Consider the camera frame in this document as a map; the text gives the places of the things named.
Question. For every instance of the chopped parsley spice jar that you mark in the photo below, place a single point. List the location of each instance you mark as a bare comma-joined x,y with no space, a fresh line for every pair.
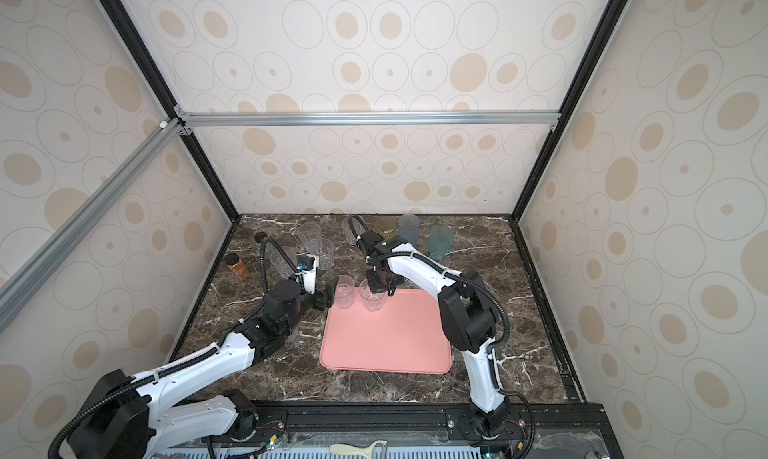
261,238

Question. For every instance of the clear faceted glass six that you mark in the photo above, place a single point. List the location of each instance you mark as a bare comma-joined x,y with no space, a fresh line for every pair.
347,227

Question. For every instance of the teal tall plastic tumbler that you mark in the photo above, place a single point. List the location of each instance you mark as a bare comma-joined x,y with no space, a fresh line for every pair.
441,239

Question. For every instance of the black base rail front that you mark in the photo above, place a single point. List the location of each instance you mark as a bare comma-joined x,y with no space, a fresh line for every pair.
397,430

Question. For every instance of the clear faceted glass three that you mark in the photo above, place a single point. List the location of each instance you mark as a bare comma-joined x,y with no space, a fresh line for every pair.
284,262

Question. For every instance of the red sweet pepper spice jar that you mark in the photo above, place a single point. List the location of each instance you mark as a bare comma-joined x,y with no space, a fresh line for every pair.
236,266

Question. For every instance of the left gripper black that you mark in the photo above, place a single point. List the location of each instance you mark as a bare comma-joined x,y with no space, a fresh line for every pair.
325,297

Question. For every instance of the clear faceted glass one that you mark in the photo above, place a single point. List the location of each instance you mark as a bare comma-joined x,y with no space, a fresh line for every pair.
371,301

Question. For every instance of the clear faceted glass five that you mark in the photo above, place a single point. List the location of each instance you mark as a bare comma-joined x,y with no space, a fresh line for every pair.
344,292

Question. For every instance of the blue tall plastic tumbler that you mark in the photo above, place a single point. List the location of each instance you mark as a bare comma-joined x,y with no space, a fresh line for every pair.
409,228

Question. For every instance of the cream plastic handle tool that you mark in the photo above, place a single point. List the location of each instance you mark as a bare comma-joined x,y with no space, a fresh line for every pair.
354,450

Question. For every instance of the aluminium frame rail left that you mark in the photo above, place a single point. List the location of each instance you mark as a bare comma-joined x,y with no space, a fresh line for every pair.
37,270

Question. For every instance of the aluminium frame rail back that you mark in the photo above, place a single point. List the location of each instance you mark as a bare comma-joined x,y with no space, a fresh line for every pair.
374,118

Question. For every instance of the yellow tall plastic tumbler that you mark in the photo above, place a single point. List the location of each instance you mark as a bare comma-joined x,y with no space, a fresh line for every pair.
386,226

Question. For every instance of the clear faceted glass four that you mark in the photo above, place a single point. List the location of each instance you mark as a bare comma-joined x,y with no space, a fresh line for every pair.
326,254

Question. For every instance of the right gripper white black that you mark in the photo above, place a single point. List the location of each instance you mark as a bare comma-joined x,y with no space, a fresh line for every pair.
376,288

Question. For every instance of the aluminium frame rail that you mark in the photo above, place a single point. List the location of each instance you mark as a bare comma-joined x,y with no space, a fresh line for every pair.
37,270
374,118

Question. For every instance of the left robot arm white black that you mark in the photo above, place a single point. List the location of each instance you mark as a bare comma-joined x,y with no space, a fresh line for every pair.
136,416

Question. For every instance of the clear faceted glass two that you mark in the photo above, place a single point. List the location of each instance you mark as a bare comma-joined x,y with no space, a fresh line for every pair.
310,236

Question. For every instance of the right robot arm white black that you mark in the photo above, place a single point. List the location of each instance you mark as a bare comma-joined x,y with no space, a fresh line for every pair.
472,319

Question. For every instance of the pink plastic tray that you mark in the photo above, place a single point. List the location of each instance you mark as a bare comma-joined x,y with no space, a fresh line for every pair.
404,336

